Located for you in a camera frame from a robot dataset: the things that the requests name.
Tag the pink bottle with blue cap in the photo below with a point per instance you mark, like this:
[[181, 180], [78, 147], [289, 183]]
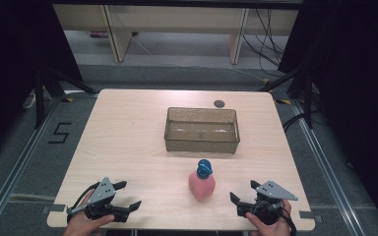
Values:
[[202, 188]]

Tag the black metal stand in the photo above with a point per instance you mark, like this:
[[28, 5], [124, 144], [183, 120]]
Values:
[[307, 98], [40, 98]]

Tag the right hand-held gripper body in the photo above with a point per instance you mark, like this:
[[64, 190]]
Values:
[[269, 203]]

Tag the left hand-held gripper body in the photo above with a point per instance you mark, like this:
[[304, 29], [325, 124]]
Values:
[[103, 191]]

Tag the grey tape piece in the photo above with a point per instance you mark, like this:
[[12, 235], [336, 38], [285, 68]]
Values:
[[307, 214], [57, 207]]

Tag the black curtain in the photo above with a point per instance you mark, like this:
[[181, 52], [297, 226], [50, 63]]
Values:
[[357, 82], [10, 65]]

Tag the light wooden desk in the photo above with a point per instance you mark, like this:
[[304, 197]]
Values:
[[118, 36]]

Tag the clear brown plastic box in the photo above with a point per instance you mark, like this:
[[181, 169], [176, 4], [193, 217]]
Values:
[[200, 146]]

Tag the dark round table grommet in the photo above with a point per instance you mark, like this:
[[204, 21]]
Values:
[[219, 104]]

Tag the person's right hand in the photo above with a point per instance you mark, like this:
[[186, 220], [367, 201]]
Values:
[[269, 229]]

